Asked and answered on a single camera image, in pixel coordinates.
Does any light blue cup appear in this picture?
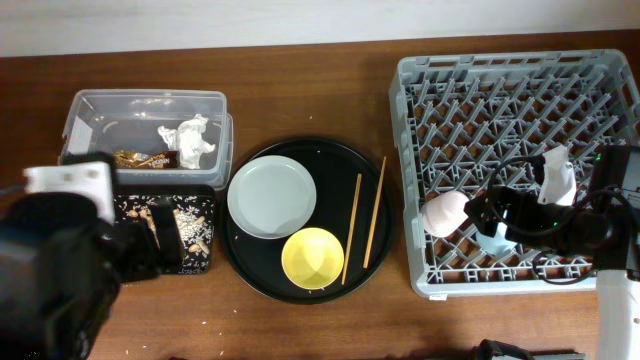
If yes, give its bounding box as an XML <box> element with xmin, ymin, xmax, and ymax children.
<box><xmin>475</xmin><ymin>224</ymin><xmax>517</xmax><ymax>255</ymax></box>

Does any food scraps pile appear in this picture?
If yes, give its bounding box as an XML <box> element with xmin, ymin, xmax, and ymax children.
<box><xmin>114</xmin><ymin>194</ymin><xmax>215</xmax><ymax>275</ymax></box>

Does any pink cup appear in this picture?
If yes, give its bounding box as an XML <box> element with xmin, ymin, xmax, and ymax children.
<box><xmin>420</xmin><ymin>191</ymin><xmax>469</xmax><ymax>238</ymax></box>

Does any gold brown snack wrapper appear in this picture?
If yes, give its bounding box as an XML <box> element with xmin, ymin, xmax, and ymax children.
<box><xmin>113</xmin><ymin>150</ymin><xmax>179</xmax><ymax>169</ymax></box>

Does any white napkin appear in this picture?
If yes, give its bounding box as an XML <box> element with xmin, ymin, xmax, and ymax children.
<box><xmin>157</xmin><ymin>114</ymin><xmax>216</xmax><ymax>170</ymax></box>

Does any yellow bowl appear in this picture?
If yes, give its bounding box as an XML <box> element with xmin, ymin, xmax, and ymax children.
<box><xmin>281</xmin><ymin>227</ymin><xmax>345</xmax><ymax>291</ymax></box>

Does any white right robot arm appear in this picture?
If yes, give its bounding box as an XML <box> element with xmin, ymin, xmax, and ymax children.
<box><xmin>464</xmin><ymin>145</ymin><xmax>639</xmax><ymax>359</ymax></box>

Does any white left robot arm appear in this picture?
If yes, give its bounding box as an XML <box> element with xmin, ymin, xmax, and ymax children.
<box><xmin>1</xmin><ymin>152</ymin><xmax>184</xmax><ymax>359</ymax></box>

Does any grey dishwasher rack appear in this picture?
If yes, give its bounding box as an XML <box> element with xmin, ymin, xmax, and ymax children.
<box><xmin>389</xmin><ymin>49</ymin><xmax>639</xmax><ymax>300</ymax></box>

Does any black rectangular tray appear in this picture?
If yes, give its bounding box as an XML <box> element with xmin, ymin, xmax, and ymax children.
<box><xmin>114</xmin><ymin>185</ymin><xmax>216</xmax><ymax>275</ymax></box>

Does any grey plate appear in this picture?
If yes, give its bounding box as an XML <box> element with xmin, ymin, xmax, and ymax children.
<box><xmin>227</xmin><ymin>155</ymin><xmax>317</xmax><ymax>240</ymax></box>

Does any clear plastic bin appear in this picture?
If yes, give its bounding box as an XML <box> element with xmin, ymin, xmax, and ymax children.
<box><xmin>60</xmin><ymin>89</ymin><xmax>234</xmax><ymax>191</ymax></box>

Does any right wooden chopstick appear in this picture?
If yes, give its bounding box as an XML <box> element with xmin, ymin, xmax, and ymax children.
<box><xmin>362</xmin><ymin>156</ymin><xmax>387</xmax><ymax>269</ymax></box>

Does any wooden chopstick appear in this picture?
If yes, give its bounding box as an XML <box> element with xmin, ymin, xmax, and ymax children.
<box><xmin>341</xmin><ymin>173</ymin><xmax>362</xmax><ymax>285</ymax></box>
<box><xmin>362</xmin><ymin>156</ymin><xmax>387</xmax><ymax>269</ymax></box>

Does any left wooden chopstick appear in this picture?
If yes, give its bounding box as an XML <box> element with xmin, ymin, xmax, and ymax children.
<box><xmin>341</xmin><ymin>173</ymin><xmax>362</xmax><ymax>285</ymax></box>

